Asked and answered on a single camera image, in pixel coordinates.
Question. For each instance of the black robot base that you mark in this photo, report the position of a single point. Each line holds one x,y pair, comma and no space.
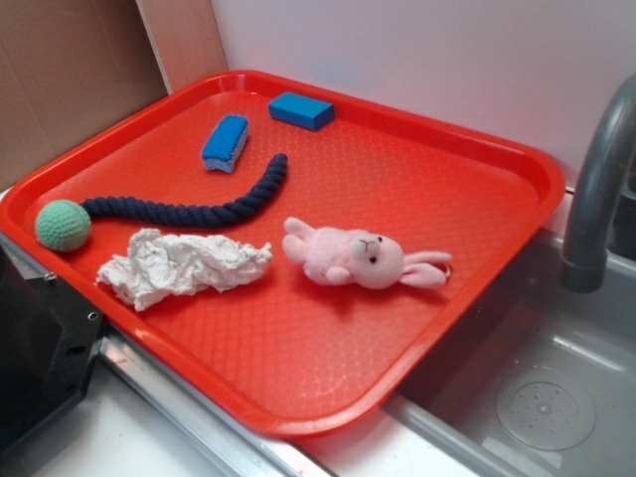
50,337

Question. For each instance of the blue sponge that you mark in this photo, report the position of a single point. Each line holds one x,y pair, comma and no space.
226,143

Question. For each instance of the red plastic tray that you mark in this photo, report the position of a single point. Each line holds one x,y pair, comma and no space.
283,355

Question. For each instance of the pink plush bunny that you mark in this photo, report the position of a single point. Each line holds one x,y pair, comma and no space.
334,257

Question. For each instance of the blue rectangular block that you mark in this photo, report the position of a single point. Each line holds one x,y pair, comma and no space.
302,111

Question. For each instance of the crumpled white paper towel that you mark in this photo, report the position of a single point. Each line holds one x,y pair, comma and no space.
157,266

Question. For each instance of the grey sink basin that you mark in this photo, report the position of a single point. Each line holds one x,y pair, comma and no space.
533,380

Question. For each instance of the grey faucet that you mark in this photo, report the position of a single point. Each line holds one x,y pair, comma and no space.
602,212

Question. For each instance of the brown cardboard panel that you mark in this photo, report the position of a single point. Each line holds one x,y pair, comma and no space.
69,70

